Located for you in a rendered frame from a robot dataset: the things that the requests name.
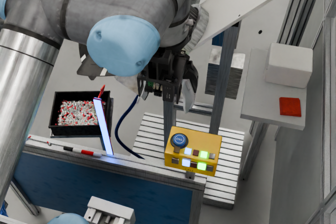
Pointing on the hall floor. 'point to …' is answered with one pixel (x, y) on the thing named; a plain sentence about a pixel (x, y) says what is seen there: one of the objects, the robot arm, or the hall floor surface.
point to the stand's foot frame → (226, 190)
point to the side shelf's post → (259, 131)
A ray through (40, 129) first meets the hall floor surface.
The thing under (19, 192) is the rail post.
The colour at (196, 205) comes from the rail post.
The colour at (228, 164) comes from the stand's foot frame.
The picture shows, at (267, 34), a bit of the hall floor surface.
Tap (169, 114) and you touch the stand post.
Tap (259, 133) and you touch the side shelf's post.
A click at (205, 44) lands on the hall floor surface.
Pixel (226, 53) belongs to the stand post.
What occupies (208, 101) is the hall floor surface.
